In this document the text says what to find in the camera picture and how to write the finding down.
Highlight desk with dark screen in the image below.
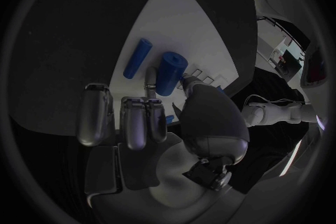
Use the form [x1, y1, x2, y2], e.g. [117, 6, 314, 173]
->
[267, 47, 304, 82]

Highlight white cable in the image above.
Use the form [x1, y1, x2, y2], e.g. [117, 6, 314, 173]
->
[244, 94, 306, 106]

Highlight long blue cylinder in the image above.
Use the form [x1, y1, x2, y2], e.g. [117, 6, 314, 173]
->
[122, 38, 154, 80]

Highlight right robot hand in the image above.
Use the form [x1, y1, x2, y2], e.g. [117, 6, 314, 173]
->
[74, 66, 254, 224]

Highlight white task board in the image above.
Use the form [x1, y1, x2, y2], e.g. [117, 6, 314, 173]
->
[109, 0, 240, 127]

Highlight thick blue cylinder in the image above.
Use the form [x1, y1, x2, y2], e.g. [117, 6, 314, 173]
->
[155, 51, 189, 97]

